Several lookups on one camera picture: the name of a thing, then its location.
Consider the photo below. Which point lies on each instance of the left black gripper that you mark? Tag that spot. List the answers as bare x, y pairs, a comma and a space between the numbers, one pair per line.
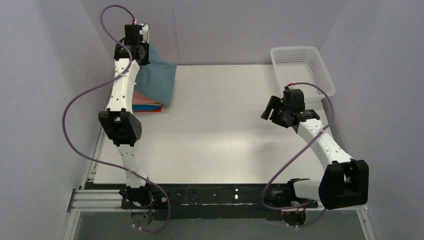
143, 54

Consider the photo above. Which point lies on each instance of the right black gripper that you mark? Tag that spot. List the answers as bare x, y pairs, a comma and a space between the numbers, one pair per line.
274, 110

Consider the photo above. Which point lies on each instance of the blue-grey t shirt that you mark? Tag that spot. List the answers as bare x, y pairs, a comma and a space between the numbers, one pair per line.
156, 80

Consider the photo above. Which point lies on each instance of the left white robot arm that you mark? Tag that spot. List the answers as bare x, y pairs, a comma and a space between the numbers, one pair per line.
118, 120

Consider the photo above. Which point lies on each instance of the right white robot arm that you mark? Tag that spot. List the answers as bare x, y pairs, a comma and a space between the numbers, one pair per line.
345, 181

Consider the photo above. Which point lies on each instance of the white plastic basket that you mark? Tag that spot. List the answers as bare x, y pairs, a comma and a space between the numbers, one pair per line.
294, 64

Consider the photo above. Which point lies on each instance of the pink folded t shirt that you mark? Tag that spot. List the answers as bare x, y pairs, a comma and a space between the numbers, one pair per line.
139, 98

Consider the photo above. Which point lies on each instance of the blue folded t shirt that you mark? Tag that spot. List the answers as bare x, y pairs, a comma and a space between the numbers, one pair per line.
145, 107

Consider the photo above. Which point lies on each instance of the orange folded t shirt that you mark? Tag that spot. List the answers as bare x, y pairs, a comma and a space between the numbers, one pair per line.
157, 110

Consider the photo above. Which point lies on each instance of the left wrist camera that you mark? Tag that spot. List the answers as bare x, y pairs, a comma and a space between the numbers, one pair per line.
145, 32

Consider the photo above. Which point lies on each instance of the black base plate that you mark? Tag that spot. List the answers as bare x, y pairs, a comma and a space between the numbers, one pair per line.
214, 201

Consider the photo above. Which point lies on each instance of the aluminium frame rail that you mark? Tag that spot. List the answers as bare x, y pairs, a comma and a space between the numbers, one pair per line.
345, 181

